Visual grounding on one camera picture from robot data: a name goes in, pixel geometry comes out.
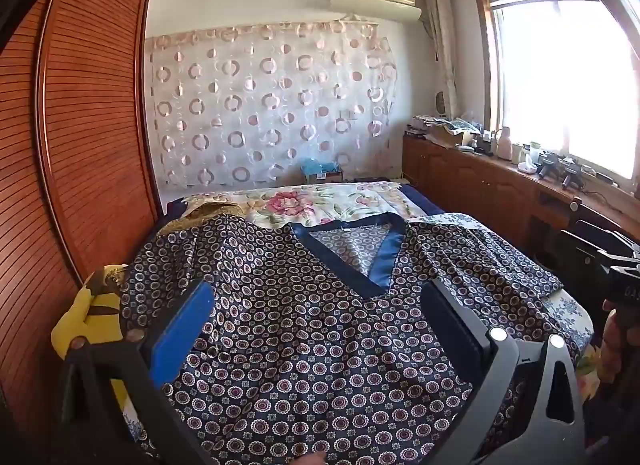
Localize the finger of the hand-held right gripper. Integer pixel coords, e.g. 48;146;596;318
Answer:
560;229;640;271

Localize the floral quilt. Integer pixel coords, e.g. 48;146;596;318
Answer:
180;182;416;233

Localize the black gadget with legs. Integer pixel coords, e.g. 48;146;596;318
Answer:
560;165;586;190
537;152;562;180

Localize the pink thermos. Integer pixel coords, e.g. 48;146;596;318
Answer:
497;126;515;162

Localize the yellow-brown cloth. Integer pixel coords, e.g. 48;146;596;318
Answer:
172;202;251;230

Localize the beige window curtain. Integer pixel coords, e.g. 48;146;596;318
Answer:
424;0;458;118

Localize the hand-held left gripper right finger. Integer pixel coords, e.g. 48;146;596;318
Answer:
420;279;586;465

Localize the navy circle-patterned shirt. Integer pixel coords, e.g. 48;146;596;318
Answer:
120;212;581;465

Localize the wooden louvred wardrobe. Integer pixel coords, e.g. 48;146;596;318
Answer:
0;0;163;465

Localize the wooden framed window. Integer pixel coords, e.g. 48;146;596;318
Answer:
472;0;640;186

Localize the pile of papers and cloth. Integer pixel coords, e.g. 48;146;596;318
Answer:
406;115;486;148

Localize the long wooden cabinet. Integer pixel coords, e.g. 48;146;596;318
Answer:
402;135;640;266

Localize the sheer circle-patterned curtain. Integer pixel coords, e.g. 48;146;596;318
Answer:
145;20;398;190

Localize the person's right hand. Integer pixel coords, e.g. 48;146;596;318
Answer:
601;299;626;372

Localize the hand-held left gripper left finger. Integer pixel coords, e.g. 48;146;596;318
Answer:
60;280;221;465

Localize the yellow plush pillow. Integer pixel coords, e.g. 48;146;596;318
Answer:
50;265;131;396

